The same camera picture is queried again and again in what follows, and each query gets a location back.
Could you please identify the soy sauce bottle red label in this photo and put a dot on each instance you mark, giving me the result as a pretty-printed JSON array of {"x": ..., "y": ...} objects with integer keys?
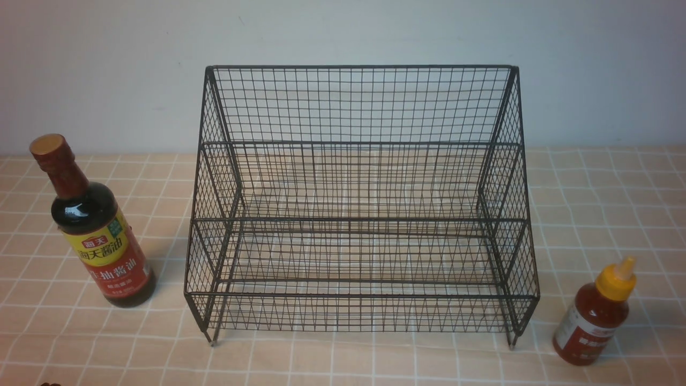
[{"x": 89, "y": 217}]

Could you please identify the chili sauce bottle yellow cap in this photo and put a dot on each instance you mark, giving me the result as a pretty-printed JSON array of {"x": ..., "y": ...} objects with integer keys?
[{"x": 598, "y": 309}]

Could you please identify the checkered beige tablecloth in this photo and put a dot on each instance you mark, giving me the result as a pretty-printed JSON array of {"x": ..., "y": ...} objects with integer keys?
[{"x": 590, "y": 207}]

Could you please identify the black wire mesh shelf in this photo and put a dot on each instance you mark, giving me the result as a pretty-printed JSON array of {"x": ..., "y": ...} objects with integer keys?
[{"x": 361, "y": 198}]

